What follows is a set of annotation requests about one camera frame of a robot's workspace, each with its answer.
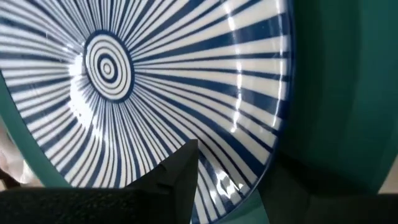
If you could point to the large teal plate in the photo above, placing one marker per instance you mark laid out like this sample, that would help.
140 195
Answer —
342 93

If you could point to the blue white striped plate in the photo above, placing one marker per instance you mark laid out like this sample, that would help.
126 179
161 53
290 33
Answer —
186 77

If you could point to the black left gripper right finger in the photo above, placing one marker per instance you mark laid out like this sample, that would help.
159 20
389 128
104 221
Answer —
326 205

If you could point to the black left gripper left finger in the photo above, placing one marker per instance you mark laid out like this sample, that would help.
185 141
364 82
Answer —
168 196

